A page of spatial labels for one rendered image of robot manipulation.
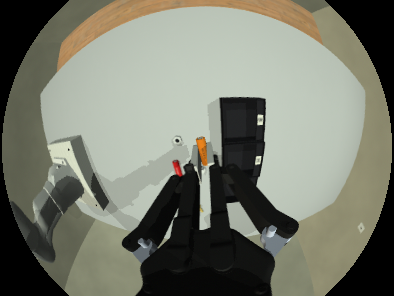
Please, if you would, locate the orange cylinder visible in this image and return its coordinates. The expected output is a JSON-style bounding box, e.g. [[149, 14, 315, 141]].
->
[[196, 137, 208, 167]]

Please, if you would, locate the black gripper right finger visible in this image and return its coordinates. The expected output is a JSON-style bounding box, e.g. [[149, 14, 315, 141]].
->
[[206, 142, 299, 272]]

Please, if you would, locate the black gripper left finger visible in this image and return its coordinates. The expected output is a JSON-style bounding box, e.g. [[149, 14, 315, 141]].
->
[[122, 145, 202, 272]]

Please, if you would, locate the black open-top bin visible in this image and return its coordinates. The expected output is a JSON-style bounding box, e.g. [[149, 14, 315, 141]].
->
[[219, 97, 266, 185]]

